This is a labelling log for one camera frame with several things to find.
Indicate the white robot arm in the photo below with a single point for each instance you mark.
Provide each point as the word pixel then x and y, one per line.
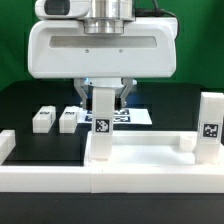
pixel 97 16

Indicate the white U-shaped fence wall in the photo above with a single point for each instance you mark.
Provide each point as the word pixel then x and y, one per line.
pixel 199 178

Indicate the white desk top tray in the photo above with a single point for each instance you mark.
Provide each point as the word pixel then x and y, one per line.
pixel 150 148

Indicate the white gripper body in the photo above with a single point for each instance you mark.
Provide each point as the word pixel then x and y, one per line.
pixel 61 49

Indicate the fiducial marker sheet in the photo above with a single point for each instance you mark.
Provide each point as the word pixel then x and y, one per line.
pixel 123 116

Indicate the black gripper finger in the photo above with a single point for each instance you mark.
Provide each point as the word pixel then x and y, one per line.
pixel 86 98
pixel 122 93

